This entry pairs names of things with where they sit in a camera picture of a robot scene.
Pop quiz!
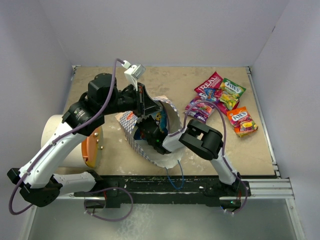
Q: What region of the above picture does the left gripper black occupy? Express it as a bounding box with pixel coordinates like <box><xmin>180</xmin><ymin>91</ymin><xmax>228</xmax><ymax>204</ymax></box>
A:
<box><xmin>101</xmin><ymin>82</ymin><xmax>163</xmax><ymax>118</ymax></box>

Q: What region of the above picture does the blue snack packet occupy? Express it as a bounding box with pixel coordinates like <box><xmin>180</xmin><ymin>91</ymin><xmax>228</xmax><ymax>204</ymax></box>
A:
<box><xmin>133</xmin><ymin>110</ymin><xmax>168</xmax><ymax>140</ymax></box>

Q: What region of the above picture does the blue checkered paper bag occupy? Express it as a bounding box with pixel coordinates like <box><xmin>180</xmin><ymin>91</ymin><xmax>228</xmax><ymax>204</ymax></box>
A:
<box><xmin>115</xmin><ymin>95</ymin><xmax>185</xmax><ymax>174</ymax></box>

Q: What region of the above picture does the purple pink candy packet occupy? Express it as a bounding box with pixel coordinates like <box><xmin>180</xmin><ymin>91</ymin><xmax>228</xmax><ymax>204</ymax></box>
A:
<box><xmin>184</xmin><ymin>95</ymin><xmax>214</xmax><ymax>123</ymax></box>

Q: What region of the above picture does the blue chocolate candy packet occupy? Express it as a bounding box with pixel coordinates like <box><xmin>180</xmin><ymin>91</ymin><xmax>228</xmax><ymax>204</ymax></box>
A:
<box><xmin>199</xmin><ymin>88</ymin><xmax>219</xmax><ymax>103</ymax></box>

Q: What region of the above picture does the pink cookie snack packet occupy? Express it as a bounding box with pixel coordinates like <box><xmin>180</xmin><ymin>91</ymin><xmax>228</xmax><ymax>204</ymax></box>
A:
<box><xmin>194</xmin><ymin>71</ymin><xmax>229</xmax><ymax>115</ymax></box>

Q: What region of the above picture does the green yellow candy packet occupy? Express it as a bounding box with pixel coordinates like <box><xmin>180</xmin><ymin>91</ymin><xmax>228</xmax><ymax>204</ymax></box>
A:
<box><xmin>218</xmin><ymin>78</ymin><xmax>247</xmax><ymax>111</ymax></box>

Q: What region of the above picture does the orange snack packet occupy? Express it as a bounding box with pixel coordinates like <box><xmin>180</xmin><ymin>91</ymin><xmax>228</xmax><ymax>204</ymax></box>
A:
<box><xmin>226</xmin><ymin>106</ymin><xmax>259</xmax><ymax>137</ymax></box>

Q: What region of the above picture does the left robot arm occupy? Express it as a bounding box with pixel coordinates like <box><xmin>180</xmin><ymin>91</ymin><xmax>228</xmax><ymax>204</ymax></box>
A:
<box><xmin>7</xmin><ymin>73</ymin><xmax>161</xmax><ymax>207</ymax></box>

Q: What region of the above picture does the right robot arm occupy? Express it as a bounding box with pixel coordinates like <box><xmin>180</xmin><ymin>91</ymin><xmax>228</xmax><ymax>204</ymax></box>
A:
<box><xmin>137</xmin><ymin>117</ymin><xmax>240</xmax><ymax>196</ymax></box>

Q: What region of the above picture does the white cylinder orange lid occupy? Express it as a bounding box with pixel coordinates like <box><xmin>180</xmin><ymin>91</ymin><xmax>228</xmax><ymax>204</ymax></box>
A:
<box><xmin>41</xmin><ymin>114</ymin><xmax>104</xmax><ymax>169</ymax></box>

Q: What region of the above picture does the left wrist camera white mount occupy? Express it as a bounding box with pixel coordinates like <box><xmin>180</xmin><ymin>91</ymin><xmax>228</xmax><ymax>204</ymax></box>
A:
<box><xmin>121</xmin><ymin>60</ymin><xmax>146</xmax><ymax>91</ymax></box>

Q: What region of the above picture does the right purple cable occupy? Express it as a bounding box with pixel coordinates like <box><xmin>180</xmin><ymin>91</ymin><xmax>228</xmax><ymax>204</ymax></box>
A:
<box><xmin>162</xmin><ymin>100</ymin><xmax>250</xmax><ymax>215</ymax></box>

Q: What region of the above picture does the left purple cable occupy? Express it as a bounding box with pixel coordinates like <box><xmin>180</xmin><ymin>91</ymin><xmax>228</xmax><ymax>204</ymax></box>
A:
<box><xmin>8</xmin><ymin>58</ymin><xmax>126</xmax><ymax>216</ymax></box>

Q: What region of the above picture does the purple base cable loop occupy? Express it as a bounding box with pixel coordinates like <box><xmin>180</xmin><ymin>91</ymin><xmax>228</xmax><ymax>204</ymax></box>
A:
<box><xmin>83</xmin><ymin>185</ymin><xmax>135</xmax><ymax>222</ymax></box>

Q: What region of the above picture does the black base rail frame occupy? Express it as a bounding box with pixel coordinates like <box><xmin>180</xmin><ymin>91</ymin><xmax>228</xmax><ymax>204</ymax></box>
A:
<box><xmin>74</xmin><ymin>175</ymin><xmax>251</xmax><ymax>209</ymax></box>

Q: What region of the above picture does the aluminium table frame rail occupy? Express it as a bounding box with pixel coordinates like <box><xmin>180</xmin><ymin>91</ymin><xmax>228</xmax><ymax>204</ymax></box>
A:
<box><xmin>245</xmin><ymin>66</ymin><xmax>295</xmax><ymax>200</ymax></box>

